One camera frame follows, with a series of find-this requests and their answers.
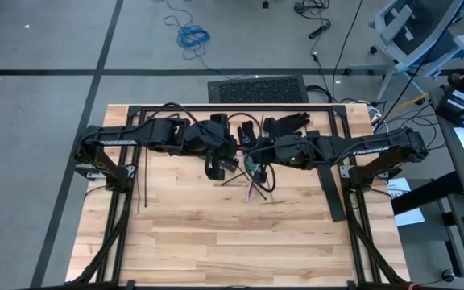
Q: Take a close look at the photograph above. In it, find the black left wrist camera cable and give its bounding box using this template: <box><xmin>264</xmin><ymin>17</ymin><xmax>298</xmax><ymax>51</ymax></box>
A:
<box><xmin>146</xmin><ymin>101</ymin><xmax>233</xmax><ymax>136</ymax></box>

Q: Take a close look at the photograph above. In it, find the white power cable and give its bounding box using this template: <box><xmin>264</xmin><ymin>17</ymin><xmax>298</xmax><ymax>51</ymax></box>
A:
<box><xmin>367</xmin><ymin>102</ymin><xmax>390</xmax><ymax>138</ymax></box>

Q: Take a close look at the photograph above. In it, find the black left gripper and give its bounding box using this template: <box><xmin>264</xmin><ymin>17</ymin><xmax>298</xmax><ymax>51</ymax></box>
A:
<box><xmin>185</xmin><ymin>119</ymin><xmax>246</xmax><ymax>159</ymax></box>

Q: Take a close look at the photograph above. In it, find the black box with labels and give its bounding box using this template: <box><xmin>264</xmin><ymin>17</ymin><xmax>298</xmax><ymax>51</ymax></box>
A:
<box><xmin>434</xmin><ymin>85</ymin><xmax>464</xmax><ymax>126</ymax></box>

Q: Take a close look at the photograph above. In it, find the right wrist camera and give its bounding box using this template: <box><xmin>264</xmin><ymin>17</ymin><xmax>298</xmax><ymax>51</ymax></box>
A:
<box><xmin>255</xmin><ymin>162</ymin><xmax>270</xmax><ymax>184</ymax></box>

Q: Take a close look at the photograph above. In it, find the long thin black cable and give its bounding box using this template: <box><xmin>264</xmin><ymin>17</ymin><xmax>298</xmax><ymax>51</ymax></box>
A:
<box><xmin>331</xmin><ymin>0</ymin><xmax>365</xmax><ymax>102</ymax></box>

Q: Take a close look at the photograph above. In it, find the black aluminium table frame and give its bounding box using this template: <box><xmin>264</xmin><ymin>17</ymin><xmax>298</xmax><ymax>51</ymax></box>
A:
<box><xmin>65</xmin><ymin>103</ymin><xmax>412</xmax><ymax>290</ymax></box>

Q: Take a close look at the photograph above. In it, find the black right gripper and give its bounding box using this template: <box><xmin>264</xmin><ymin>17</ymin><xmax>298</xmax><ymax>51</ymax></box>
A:
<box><xmin>251</xmin><ymin>135</ymin><xmax>317</xmax><ymax>169</ymax></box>

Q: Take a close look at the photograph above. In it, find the white paper sheet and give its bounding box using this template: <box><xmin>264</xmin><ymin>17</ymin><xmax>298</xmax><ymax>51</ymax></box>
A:
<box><xmin>386</xmin><ymin>176</ymin><xmax>426</xmax><ymax>228</ymax></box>

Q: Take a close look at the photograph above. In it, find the black perforated computer case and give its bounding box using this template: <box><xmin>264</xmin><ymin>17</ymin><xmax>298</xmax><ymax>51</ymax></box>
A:
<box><xmin>207</xmin><ymin>75</ymin><xmax>310</xmax><ymax>105</ymax></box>

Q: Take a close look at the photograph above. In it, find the black power strip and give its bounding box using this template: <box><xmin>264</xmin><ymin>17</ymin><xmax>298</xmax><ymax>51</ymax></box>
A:
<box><xmin>308</xmin><ymin>22</ymin><xmax>333</xmax><ymax>41</ymax></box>

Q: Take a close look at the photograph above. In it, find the grey-backed black glove green cuff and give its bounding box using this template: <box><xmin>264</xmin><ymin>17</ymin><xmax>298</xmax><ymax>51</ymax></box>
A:
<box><xmin>237</xmin><ymin>119</ymin><xmax>258</xmax><ymax>147</ymax></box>

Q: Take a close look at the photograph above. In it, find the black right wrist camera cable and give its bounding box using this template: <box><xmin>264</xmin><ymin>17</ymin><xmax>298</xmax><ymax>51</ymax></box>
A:
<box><xmin>242</xmin><ymin>147</ymin><xmax>278</xmax><ymax>193</ymax></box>

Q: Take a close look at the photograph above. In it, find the black round knob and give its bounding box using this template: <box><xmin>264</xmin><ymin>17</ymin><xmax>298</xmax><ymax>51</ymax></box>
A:
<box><xmin>440</xmin><ymin>268</ymin><xmax>457</xmax><ymax>284</ymax></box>

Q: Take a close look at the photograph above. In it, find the grey office chair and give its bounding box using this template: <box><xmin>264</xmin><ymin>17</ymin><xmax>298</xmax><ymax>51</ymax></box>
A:
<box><xmin>346</xmin><ymin>0</ymin><xmax>464</xmax><ymax>105</ymax></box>

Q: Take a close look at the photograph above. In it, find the yellow floor cable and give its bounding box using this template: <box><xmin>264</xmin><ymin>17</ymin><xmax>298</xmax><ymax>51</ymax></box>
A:
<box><xmin>379</xmin><ymin>93</ymin><xmax>431</xmax><ymax>123</ymax></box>

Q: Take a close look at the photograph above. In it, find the black tangled floor cable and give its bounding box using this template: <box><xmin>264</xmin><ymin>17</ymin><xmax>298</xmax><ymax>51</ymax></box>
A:
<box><xmin>293</xmin><ymin>0</ymin><xmax>332</xmax><ymax>25</ymax></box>

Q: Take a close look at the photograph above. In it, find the blue coiled floor cable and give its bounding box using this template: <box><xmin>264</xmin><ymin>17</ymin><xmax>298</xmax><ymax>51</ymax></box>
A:
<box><xmin>163</xmin><ymin>0</ymin><xmax>228</xmax><ymax>78</ymax></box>

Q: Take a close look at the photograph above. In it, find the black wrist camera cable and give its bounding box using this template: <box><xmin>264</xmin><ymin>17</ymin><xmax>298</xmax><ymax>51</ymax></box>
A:
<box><xmin>242</xmin><ymin>147</ymin><xmax>278</xmax><ymax>193</ymax></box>
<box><xmin>146</xmin><ymin>101</ymin><xmax>233</xmax><ymax>136</ymax></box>

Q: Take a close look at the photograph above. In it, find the flat black raceway cover strip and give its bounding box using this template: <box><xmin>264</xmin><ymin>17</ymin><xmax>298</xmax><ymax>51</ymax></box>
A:
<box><xmin>306</xmin><ymin>129</ymin><xmax>348</xmax><ymax>223</ymax></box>

